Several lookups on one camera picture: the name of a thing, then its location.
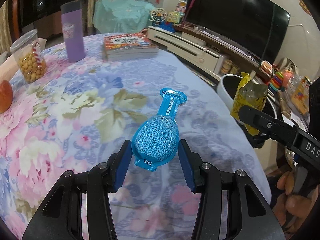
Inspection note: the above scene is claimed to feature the yellow snack bag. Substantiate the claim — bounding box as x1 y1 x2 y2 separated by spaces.
230 72 268 121

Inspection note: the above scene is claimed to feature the blue bottle shaped pouch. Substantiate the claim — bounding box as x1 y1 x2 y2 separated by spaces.
132 88 187 172

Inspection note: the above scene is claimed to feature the white round trash bin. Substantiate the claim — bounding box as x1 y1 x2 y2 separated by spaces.
216 74 242 111

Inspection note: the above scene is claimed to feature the right hand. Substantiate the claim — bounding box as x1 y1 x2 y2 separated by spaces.
273 171 319 239

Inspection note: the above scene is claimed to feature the floral blue tablecloth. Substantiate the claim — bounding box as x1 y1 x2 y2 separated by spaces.
1 35 271 238

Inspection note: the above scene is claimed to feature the white tv cabinet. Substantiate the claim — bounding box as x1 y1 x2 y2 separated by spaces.
146 25 263 78

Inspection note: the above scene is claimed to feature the black television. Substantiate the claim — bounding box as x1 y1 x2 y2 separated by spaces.
185 0 290 63

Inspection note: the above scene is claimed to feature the orange fruit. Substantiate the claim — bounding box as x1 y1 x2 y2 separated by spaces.
0 80 13 114

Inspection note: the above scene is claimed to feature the stack of children's books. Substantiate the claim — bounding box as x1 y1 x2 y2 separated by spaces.
104 33 159 61

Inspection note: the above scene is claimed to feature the clear plastic snack jar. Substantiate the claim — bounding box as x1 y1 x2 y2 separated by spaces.
10 29 47 83

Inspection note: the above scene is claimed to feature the ferris wheel toy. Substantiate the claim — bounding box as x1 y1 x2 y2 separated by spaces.
149 8 167 26

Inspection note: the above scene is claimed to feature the teal cloth covered furniture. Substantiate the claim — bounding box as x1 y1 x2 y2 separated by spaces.
92 0 155 34

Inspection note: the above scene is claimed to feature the purple tumbler cup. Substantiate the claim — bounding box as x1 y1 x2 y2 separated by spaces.
61 1 86 62

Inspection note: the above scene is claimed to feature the rainbow stacking ring toy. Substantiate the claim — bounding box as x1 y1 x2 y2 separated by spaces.
268 71 284 94

